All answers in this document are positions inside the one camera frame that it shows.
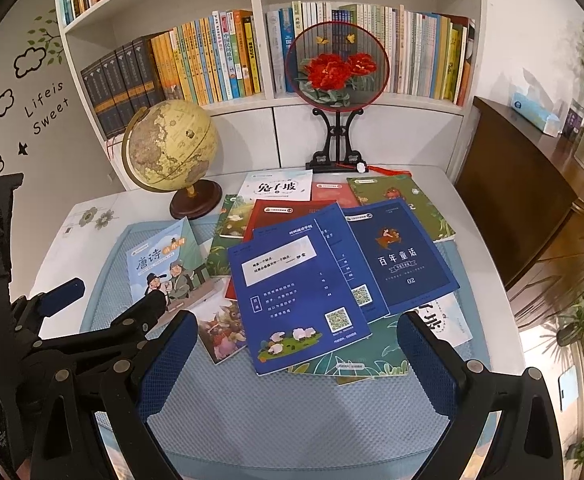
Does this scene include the Tang poetry light blue book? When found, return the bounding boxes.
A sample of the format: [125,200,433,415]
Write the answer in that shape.
[126,219,214,312]

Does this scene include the blue fairy tale book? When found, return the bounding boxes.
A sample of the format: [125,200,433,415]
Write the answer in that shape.
[343,200,459,314]

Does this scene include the blue eagle fable book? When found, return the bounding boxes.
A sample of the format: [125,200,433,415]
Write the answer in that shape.
[228,214,371,376]

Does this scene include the red fairy tale book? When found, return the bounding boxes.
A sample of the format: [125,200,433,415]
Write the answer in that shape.
[229,200,334,271]

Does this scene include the blue back cover book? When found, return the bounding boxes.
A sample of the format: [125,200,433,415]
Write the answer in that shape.
[250,202,392,324]

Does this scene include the white rabbit slope book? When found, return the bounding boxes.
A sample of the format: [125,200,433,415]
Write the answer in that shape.
[237,169,313,202]

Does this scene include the row of orange books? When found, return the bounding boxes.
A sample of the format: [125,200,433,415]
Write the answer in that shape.
[149,10,263,105]

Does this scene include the row of mixed books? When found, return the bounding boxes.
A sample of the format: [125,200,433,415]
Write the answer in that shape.
[265,0,475,106]

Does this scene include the white calligraphy title book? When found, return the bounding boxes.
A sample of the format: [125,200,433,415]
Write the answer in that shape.
[414,292,472,347]

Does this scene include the animal picture book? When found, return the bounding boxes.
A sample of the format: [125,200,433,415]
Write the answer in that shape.
[191,292,246,364]

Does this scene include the dark green landscape book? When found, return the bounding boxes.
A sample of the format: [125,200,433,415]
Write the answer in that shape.
[206,194,255,276]

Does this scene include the light blue mesh mat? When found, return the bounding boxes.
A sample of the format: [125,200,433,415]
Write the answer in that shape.
[74,216,490,479]

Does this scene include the yellow antique globe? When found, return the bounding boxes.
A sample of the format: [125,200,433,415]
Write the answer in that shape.
[122,100,222,220]

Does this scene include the dark wooden cabinet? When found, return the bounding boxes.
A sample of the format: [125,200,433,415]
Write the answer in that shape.
[456,98,584,330]

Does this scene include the olive green insect book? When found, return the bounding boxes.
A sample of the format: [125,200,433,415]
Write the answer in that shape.
[347,174,456,243]

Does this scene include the row of dark volumes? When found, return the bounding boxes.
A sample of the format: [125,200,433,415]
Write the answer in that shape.
[80,35,165,140]

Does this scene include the pink scholar cover book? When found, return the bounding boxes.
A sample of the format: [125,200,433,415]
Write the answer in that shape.
[311,182,359,208]

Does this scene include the red tassel with bead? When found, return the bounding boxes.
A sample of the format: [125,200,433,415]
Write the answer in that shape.
[335,162,412,177]

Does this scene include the blue tissue box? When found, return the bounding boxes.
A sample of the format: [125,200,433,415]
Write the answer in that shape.
[511,92,561,138]

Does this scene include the round red flower fan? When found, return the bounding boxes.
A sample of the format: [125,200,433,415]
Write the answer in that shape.
[284,21,391,112]

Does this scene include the white bookshelf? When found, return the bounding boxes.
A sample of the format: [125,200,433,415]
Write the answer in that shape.
[54,0,486,174]

